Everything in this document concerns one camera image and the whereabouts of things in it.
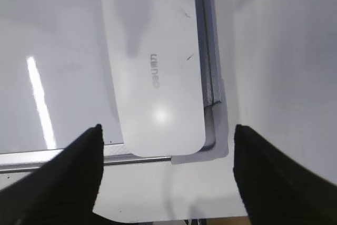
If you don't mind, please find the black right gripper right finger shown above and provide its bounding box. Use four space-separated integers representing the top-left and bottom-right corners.
233 125 336 224

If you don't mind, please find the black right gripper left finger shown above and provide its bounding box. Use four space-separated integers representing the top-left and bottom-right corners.
0 123 104 225

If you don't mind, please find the white whiteboard eraser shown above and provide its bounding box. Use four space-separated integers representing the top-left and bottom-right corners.
102 0 205 157

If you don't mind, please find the whiteboard with aluminium frame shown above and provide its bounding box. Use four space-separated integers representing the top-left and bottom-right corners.
1 0 227 172

